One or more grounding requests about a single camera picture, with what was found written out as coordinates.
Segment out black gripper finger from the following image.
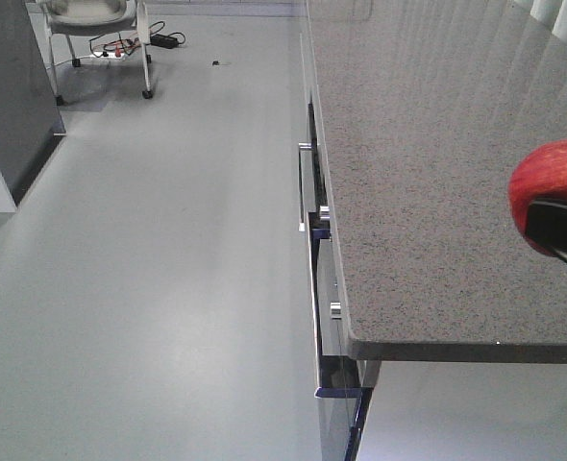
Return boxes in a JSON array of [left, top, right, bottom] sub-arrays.
[[525, 199, 567, 264]]

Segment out red yellow apple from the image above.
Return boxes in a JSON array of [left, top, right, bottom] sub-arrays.
[[507, 139, 567, 235]]

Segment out silver upper oven knob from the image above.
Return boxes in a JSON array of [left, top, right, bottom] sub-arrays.
[[318, 206, 331, 221]]

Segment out silver oven knob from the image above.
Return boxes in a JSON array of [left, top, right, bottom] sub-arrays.
[[330, 302, 342, 320], [318, 206, 331, 221]]

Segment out silver lower oven knob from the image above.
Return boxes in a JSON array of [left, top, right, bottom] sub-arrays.
[[330, 302, 342, 320]]

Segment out black power adapter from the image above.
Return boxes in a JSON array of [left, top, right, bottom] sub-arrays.
[[150, 32, 186, 49]]

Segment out white rolling chair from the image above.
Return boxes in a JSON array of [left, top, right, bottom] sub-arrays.
[[37, 0, 153, 106]]

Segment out grey cabinet block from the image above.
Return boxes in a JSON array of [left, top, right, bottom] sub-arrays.
[[0, 1, 65, 213]]

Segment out silver oven handle bar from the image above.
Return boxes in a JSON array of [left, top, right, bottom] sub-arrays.
[[297, 142, 310, 232]]

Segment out red and black cables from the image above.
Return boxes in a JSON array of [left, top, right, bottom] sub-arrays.
[[88, 20, 146, 60]]

